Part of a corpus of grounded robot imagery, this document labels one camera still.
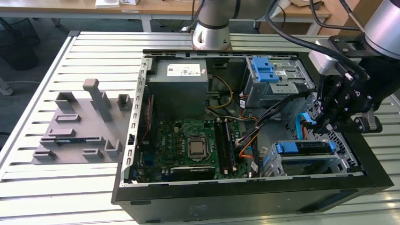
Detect yellow wire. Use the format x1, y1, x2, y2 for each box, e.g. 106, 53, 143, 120
206, 75, 234, 110

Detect metal optical drive cage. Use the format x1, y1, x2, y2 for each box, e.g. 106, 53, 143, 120
243, 56, 315, 108

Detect black graphics card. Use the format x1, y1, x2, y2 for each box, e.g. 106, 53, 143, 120
170, 165, 216, 181

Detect black cable bundle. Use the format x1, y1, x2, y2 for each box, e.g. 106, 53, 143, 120
238, 92, 311, 150

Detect metal disk bay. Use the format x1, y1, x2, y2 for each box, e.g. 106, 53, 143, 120
259, 140, 366, 178

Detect blue plastic drive latch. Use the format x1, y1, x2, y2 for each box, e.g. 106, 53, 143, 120
252, 57, 280, 83

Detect silver CPU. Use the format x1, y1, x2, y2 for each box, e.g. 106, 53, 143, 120
190, 141, 206, 156

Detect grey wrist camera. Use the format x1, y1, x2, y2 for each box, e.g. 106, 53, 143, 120
308, 38, 344, 75

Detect green motherboard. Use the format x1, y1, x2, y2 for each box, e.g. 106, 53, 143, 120
139, 118, 251, 182

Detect grey power supply unit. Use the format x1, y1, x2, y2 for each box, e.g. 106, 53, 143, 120
147, 59, 210, 120

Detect brown cardboard piece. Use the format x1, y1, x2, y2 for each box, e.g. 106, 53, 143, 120
290, 0, 323, 8

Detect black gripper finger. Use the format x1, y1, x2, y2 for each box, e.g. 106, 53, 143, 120
314, 76, 352, 133
332, 110, 384, 135

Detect wooden cabinet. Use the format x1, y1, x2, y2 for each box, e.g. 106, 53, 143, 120
319, 0, 387, 38

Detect CPU socket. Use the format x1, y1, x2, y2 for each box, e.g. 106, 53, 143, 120
186, 135, 210, 163

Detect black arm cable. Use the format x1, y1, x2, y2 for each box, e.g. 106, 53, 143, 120
264, 0, 371, 82

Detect black waste bin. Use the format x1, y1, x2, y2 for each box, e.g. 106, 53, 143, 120
0, 17, 40, 71

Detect wooden desk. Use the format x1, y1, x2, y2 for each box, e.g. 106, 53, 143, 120
0, 0, 332, 36

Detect black open PC case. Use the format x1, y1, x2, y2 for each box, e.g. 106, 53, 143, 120
111, 48, 395, 225

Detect orange wires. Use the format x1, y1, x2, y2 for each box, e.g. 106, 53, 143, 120
239, 144, 255, 159

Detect hard disk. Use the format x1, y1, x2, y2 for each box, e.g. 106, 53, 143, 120
263, 140, 338, 170

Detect black RAM slot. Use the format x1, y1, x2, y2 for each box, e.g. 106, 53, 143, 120
214, 119, 228, 173

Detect grey desk foot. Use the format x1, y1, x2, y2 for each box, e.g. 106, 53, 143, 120
0, 77, 14, 96

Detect grey parts rack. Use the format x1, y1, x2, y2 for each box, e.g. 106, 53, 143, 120
31, 78, 135, 166

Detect blue data wire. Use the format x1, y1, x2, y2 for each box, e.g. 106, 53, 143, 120
295, 112, 316, 141

